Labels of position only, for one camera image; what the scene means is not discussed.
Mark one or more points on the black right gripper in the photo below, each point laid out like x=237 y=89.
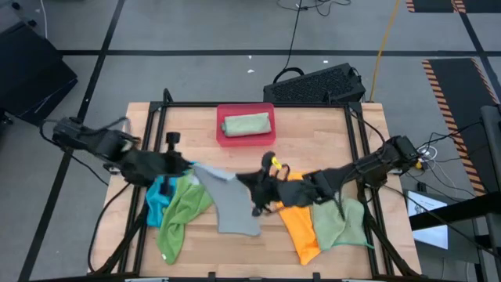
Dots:
x=289 y=190

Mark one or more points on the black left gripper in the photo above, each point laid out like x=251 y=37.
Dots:
x=170 y=166

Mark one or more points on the grey microfiber towel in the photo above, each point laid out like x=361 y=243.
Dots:
x=235 y=207

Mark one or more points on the red plastic bin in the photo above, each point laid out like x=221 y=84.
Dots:
x=246 y=142

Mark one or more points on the pale green microfiber towel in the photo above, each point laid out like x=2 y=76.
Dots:
x=336 y=227
x=246 y=124

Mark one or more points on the orange microfiber towel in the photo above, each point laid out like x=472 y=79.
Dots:
x=301 y=231

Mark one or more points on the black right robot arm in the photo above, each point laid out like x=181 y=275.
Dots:
x=364 y=166

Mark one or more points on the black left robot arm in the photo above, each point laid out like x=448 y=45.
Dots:
x=98 y=145

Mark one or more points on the blue microfiber towel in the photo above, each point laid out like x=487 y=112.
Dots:
x=156 y=203

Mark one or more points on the bright green microfiber towel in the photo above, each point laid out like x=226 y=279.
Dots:
x=180 y=215

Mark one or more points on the yellow tag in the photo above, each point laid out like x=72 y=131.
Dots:
x=276 y=162

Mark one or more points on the black perforated computer case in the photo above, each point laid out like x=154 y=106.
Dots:
x=313 y=84

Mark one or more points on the yellow plug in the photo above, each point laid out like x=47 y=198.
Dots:
x=420 y=164

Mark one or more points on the large black case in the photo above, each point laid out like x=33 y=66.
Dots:
x=31 y=74

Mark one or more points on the black metal stand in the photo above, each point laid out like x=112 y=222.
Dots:
x=450 y=213

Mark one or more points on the black hazard striped mat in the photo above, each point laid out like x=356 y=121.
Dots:
x=454 y=102
x=430 y=4

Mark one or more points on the black metal table frame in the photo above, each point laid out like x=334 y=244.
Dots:
x=188 y=104

